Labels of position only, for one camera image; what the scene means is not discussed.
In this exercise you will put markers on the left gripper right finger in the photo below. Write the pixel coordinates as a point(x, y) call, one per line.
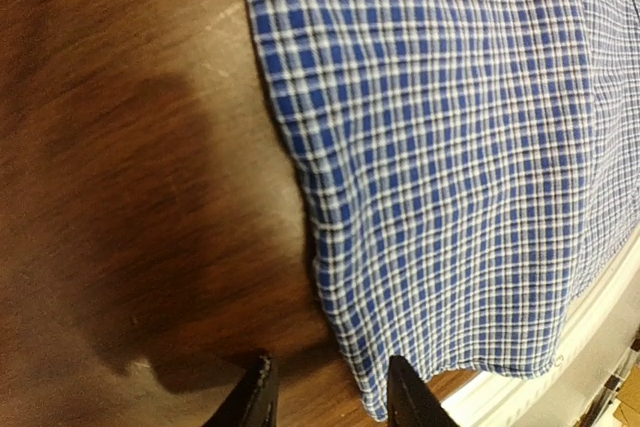
point(410, 403)

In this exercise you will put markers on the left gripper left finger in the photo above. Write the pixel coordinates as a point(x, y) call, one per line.
point(253, 401)

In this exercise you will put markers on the blue checked long sleeve shirt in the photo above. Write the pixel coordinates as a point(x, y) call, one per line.
point(469, 166)

